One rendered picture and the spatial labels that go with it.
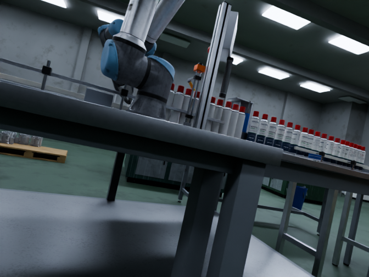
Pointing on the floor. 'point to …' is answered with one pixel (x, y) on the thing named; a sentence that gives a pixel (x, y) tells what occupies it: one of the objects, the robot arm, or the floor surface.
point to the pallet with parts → (9, 138)
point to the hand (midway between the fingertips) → (129, 101)
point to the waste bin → (299, 197)
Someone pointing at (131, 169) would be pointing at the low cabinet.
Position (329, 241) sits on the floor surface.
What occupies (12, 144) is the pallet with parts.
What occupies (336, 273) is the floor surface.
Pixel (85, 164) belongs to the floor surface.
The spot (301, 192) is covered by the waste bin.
